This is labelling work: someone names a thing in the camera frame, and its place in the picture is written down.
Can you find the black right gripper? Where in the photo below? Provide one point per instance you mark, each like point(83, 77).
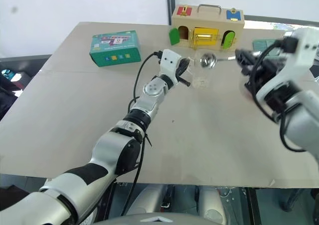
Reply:
point(261, 70)

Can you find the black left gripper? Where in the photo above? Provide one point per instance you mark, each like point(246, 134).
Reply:
point(180, 69)

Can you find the clear glass mug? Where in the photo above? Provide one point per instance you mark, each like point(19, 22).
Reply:
point(205, 70)

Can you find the silver metal spoon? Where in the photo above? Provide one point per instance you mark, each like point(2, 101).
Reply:
point(208, 60)

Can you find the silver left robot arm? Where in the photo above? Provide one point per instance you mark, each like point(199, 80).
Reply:
point(109, 150)

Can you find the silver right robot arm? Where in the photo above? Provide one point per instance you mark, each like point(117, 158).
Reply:
point(302, 120)

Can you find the wooden lock box toy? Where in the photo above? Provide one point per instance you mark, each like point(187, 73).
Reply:
point(207, 28)

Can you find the green cardboard game box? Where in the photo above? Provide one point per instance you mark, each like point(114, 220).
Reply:
point(115, 49)

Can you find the silver robot body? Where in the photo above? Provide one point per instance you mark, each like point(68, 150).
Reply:
point(174, 205)

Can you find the black table leg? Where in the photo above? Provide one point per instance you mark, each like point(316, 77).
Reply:
point(253, 206)

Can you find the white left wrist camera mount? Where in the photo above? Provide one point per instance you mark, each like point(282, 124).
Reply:
point(169, 60)

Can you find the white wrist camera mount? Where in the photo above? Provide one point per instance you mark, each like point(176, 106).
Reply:
point(291, 67)
point(169, 60)

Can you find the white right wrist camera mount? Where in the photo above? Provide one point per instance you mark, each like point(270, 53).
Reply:
point(291, 67)

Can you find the dark window frame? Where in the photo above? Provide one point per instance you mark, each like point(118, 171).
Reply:
point(170, 4)

